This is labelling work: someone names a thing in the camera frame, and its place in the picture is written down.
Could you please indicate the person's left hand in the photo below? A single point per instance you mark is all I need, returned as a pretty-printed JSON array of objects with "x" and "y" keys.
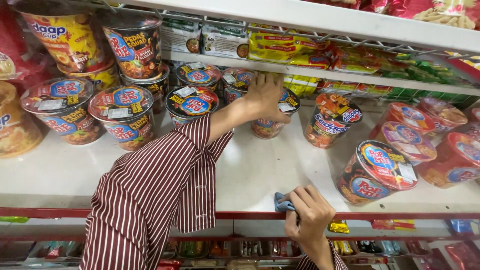
[{"x": 264, "y": 101}]

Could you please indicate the person's right hand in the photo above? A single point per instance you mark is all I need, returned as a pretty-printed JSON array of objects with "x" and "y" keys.
[{"x": 313, "y": 215}]

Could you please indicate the person's right fingers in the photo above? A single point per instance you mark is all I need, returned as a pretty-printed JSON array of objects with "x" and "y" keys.
[{"x": 296, "y": 198}]

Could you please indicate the blue cleaning cloth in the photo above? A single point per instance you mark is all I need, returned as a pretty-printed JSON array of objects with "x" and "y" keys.
[{"x": 282, "y": 204}]

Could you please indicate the black instant noodle cup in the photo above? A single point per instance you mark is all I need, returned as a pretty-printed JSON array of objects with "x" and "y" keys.
[
  {"x": 268, "y": 129},
  {"x": 371, "y": 180}
]

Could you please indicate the white shelf with red edge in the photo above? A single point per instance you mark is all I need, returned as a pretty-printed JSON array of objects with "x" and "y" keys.
[{"x": 262, "y": 168}]

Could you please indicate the low shelves of snack packets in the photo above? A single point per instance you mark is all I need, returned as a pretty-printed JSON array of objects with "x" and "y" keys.
[{"x": 243, "y": 249}]

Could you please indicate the orange noodle cup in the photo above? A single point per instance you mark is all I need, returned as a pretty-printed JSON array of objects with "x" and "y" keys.
[{"x": 326, "y": 131}]

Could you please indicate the maroon striped shirt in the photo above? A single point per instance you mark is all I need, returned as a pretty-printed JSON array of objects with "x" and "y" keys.
[{"x": 142, "y": 206}]

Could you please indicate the group of red noodle cups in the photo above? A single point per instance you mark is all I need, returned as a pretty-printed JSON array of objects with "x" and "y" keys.
[{"x": 450, "y": 165}]

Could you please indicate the white shelf with snack bags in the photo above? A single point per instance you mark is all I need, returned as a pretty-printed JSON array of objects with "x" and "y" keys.
[{"x": 337, "y": 22}]

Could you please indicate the group of black noodle cups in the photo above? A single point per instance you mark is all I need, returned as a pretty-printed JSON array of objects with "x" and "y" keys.
[{"x": 127, "y": 123}]

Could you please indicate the yellow noodle cup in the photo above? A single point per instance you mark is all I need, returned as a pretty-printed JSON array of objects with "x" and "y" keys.
[
  {"x": 102, "y": 78},
  {"x": 15, "y": 131},
  {"x": 63, "y": 37}
]

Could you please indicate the red snack bag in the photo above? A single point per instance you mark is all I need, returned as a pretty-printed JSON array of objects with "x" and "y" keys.
[{"x": 18, "y": 45}]

